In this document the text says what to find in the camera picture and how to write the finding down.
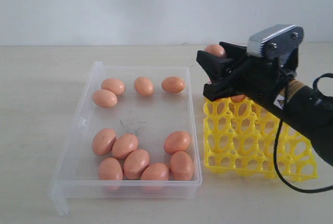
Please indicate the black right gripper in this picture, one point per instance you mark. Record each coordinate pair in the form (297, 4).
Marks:
(238, 73)

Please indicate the brown egg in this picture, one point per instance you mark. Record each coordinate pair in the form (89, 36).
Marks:
(104, 98)
(216, 50)
(177, 141)
(114, 85)
(173, 84)
(110, 169)
(144, 86)
(124, 145)
(103, 142)
(156, 171)
(181, 166)
(136, 163)

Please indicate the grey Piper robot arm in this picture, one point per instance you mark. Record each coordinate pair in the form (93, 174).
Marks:
(309, 112)

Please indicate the yellow plastic egg tray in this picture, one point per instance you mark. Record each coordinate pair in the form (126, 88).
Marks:
(240, 137)

